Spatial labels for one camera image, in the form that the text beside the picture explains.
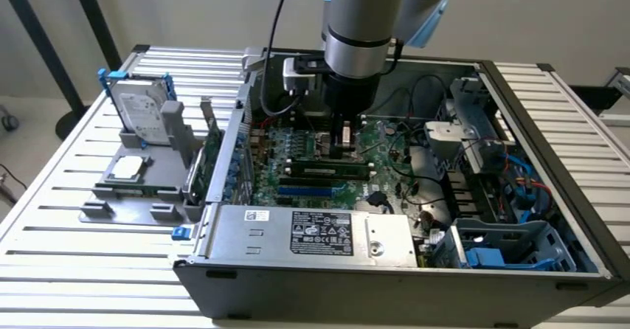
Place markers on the silver CPU chip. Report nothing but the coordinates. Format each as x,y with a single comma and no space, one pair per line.
128,167

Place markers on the silver power supply unit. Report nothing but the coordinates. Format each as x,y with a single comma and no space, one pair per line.
275,233

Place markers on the black stand pole with base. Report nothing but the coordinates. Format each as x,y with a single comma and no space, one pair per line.
100,30

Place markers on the grey drive cage blue latch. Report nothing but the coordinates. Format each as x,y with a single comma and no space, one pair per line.
512,244

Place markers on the black caster wheel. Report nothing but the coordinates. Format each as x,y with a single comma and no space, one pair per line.
8,120

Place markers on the blue disk caddy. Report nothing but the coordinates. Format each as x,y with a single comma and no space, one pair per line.
103,82

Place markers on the grey parts rack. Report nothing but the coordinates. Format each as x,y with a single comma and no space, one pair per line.
132,207

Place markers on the green motherboard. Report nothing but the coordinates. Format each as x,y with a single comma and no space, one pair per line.
305,196

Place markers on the green graphics card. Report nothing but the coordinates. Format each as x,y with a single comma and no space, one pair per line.
207,152

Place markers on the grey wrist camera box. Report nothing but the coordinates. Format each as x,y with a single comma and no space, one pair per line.
297,75

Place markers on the silver hard disk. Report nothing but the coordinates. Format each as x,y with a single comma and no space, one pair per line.
140,111

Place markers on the aluminium side table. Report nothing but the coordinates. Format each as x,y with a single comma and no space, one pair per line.
616,96

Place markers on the green RAM stick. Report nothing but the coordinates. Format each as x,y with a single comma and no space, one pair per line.
319,168

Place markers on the open black PC case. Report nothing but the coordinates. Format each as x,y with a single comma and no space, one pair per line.
374,292

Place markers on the blue case latch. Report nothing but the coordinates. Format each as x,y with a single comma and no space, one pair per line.
181,233

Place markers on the CPU socket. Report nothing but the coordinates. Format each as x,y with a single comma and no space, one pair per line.
322,146

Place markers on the blue expansion slot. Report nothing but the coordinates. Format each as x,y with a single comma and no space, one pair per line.
305,190

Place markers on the grey metal corner bracket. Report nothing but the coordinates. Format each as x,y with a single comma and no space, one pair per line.
255,59

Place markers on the grey metal drive cage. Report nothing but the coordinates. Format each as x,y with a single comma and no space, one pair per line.
473,122

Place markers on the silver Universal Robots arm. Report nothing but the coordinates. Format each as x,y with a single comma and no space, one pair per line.
359,19

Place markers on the black expansion slot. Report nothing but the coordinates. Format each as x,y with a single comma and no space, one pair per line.
315,180

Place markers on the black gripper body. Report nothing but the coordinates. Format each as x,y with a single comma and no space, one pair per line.
350,93

